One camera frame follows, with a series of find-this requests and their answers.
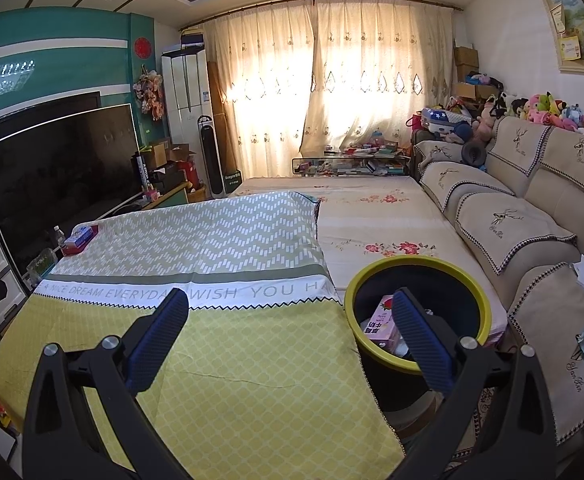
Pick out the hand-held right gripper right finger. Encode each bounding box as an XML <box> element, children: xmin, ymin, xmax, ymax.
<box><xmin>392</xmin><ymin>287</ymin><xmax>557</xmax><ymax>480</ymax></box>

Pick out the red fire extinguisher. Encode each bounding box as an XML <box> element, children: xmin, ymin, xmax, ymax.
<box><xmin>177</xmin><ymin>157</ymin><xmax>199</xmax><ymax>188</ymax></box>

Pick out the blue star print bag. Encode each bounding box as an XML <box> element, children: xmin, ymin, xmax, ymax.
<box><xmin>420</xmin><ymin>107</ymin><xmax>472</xmax><ymax>133</ymax></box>

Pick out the large curved television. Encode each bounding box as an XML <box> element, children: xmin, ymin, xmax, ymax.
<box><xmin>0</xmin><ymin>103</ymin><xmax>145</xmax><ymax>278</ymax></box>

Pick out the artificial flower bunch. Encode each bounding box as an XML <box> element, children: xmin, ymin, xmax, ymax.
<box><xmin>134</xmin><ymin>66</ymin><xmax>165</xmax><ymax>121</ymax></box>

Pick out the cream embroidered curtain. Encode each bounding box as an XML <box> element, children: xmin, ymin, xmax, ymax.
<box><xmin>204</xmin><ymin>2</ymin><xmax>317</xmax><ymax>181</ymax></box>
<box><xmin>299</xmin><ymin>0</ymin><xmax>455</xmax><ymax>156</ymax></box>

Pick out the white standing air conditioner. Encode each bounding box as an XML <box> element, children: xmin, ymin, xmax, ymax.
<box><xmin>161</xmin><ymin>50</ymin><xmax>215</xmax><ymax>161</ymax></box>

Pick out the green television cabinet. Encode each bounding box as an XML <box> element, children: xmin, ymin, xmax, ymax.
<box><xmin>137</xmin><ymin>180</ymin><xmax>193</xmax><ymax>211</ymax></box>

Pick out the dark green box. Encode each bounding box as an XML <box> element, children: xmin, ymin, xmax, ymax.
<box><xmin>224</xmin><ymin>167</ymin><xmax>245</xmax><ymax>196</ymax></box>

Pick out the open brown cardboard box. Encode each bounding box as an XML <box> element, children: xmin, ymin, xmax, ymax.
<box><xmin>142</xmin><ymin>140</ymin><xmax>197</xmax><ymax>171</ymax></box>

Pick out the glass ashtray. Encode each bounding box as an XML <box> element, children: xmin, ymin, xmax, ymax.
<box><xmin>26</xmin><ymin>250</ymin><xmax>59</xmax><ymax>281</ymax></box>

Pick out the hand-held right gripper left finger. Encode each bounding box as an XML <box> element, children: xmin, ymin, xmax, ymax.
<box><xmin>22</xmin><ymin>287</ymin><xmax>193</xmax><ymax>480</ymax></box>

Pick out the shiny wall ornament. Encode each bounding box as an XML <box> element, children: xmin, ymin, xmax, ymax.
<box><xmin>0</xmin><ymin>60</ymin><xmax>35</xmax><ymax>96</ymax></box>

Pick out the blue and red tissue box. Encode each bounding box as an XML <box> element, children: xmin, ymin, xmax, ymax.
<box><xmin>61</xmin><ymin>225</ymin><xmax>99</xmax><ymax>256</ymax></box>

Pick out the tall black and white box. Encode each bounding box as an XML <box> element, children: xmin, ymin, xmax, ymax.
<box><xmin>131</xmin><ymin>152</ymin><xmax>150</xmax><ymax>196</ymax></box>

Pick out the floral bed sheet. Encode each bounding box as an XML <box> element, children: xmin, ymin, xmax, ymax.
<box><xmin>232</xmin><ymin>176</ymin><xmax>510</xmax><ymax>346</ymax></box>

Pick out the white tower fan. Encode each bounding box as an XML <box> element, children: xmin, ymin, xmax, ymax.
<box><xmin>197</xmin><ymin>115</ymin><xmax>225</xmax><ymax>198</ymax></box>

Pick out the green patterned tablecloth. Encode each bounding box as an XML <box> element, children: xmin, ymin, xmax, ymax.
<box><xmin>0</xmin><ymin>190</ymin><xmax>405</xmax><ymax>480</ymax></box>

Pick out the black bin with yellow rim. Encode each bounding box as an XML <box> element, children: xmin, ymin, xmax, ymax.
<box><xmin>344</xmin><ymin>255</ymin><xmax>493</xmax><ymax>411</ymax></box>

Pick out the beige sofa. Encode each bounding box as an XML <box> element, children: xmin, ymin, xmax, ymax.
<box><xmin>412</xmin><ymin>115</ymin><xmax>584</xmax><ymax>446</ymax></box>

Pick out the pile of plush toys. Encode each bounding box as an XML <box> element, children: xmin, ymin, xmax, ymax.
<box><xmin>472</xmin><ymin>91</ymin><xmax>584</xmax><ymax>143</ymax></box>

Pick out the small black television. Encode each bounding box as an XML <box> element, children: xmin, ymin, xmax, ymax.
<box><xmin>0</xmin><ymin>91</ymin><xmax>103</xmax><ymax>141</ymax></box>

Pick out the stack of cardboard boxes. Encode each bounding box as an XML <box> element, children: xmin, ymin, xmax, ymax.
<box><xmin>452</xmin><ymin>46</ymin><xmax>497</xmax><ymax>101</ymax></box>

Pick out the dark neck pillow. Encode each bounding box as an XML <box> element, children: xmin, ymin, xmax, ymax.
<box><xmin>462</xmin><ymin>140</ymin><xmax>490</xmax><ymax>168</ymax></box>

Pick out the glass coffee table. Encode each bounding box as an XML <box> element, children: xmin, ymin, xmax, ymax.
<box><xmin>292</xmin><ymin>147</ymin><xmax>413</xmax><ymax>178</ymax></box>

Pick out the pink milk carton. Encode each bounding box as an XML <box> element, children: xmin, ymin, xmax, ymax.
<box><xmin>361</xmin><ymin>296</ymin><xmax>403</xmax><ymax>356</ymax></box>

